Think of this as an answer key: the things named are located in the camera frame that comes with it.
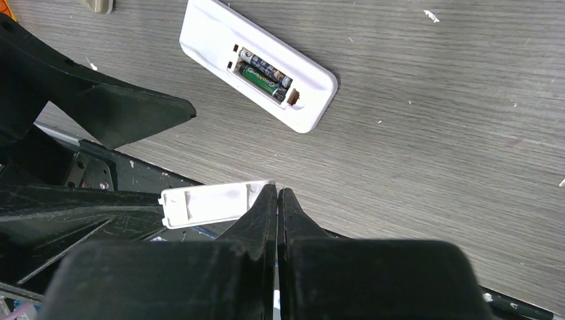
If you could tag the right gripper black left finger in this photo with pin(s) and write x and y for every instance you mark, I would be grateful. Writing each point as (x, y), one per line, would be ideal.
(231, 277)

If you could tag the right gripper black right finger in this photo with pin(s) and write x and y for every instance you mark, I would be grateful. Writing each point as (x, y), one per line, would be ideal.
(326, 277)

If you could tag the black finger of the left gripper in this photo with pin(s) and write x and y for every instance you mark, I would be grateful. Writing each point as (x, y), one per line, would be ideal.
(114, 112)

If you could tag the white battery cover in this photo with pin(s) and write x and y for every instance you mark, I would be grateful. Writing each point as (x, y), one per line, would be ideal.
(206, 204)

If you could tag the white remote control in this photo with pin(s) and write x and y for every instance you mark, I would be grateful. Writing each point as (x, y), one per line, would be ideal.
(213, 35)

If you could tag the translucent beige remote cover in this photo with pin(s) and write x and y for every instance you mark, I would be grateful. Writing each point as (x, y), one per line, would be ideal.
(99, 6)

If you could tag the yellow green toy brick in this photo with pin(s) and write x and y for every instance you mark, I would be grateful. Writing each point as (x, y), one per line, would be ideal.
(6, 9)

